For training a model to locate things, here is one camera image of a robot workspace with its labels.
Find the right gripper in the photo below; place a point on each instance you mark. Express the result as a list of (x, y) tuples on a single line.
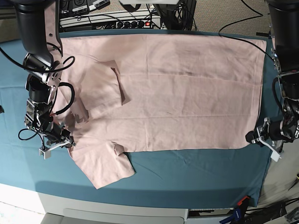
[(57, 136)]

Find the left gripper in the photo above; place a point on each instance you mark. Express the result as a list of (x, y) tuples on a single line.
[(274, 134)]

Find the pink T-shirt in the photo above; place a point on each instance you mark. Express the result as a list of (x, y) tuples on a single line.
[(155, 92)]

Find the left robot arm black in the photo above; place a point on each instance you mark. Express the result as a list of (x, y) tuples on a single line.
[(285, 87)]

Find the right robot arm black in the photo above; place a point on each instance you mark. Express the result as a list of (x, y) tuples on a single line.
[(38, 22)]

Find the teal table cloth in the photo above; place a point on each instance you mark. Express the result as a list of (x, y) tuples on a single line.
[(188, 178)]

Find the white cabinet under table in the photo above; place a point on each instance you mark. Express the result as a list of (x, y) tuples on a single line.
[(110, 213)]

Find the orange blue clamp bottom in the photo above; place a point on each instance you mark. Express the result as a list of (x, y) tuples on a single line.
[(238, 213)]

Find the black power strip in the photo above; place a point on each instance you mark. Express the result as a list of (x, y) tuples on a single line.
[(137, 25)]

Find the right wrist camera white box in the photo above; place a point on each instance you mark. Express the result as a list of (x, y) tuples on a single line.
[(47, 151)]

